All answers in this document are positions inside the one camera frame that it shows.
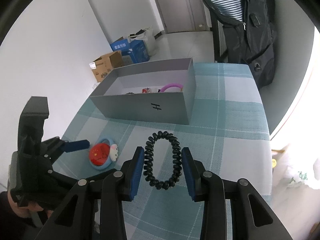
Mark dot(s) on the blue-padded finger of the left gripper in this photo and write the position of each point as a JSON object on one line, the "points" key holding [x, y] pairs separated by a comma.
{"points": [[76, 146]]}

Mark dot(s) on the blue cardboard box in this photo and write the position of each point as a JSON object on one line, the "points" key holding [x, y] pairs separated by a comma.
{"points": [[121, 44], [134, 52]]}

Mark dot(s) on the red and white hair clip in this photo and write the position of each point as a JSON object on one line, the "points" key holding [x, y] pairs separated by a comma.
{"points": [[146, 90]]}

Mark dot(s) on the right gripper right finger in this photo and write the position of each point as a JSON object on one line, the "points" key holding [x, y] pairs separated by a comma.
{"points": [[207, 187]]}

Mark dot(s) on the person's left hand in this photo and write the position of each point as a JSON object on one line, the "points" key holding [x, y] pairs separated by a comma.
{"points": [[9, 207]]}

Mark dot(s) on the teal checked tablecloth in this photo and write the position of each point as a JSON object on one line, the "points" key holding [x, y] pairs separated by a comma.
{"points": [[228, 133]]}

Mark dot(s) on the grey open storage box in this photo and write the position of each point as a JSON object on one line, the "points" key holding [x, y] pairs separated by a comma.
{"points": [[173, 85]]}

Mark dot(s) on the dark jacket striped lining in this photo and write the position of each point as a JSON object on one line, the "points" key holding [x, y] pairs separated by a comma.
{"points": [[249, 34]]}

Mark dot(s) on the white bag on floor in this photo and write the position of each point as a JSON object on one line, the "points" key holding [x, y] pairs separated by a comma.
{"points": [[146, 35]]}

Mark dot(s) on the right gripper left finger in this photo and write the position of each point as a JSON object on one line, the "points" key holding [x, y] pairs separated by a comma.
{"points": [[118, 187]]}

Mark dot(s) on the black coat rack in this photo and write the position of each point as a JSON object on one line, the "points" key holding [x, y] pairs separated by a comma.
{"points": [[219, 44]]}

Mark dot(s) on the brown cardboard box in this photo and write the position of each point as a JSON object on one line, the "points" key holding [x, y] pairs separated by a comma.
{"points": [[102, 66]]}

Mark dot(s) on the yellow object on floor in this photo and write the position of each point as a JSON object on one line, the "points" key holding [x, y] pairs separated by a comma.
{"points": [[274, 163]]}

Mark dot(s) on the red badge blue plush holder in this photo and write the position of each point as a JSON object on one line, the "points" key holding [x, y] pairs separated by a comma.
{"points": [[103, 153]]}

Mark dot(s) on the grey door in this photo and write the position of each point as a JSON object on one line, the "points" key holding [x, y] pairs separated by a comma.
{"points": [[182, 15]]}

